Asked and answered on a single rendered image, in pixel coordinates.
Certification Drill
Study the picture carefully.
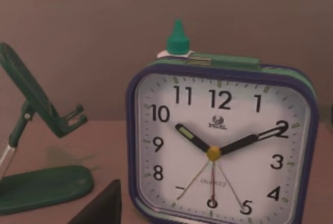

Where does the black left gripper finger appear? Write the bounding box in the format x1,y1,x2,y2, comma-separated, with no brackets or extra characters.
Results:
67,179,122,224

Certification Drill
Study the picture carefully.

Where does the dark green phone stand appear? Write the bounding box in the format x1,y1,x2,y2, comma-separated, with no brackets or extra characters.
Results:
0,42,95,215

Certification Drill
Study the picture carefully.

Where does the blue square alarm clock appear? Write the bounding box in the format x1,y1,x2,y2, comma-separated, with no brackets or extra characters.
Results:
125,51,319,224

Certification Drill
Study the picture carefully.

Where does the white bottle with green cap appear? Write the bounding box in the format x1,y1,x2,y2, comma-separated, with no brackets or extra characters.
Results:
157,19,195,59

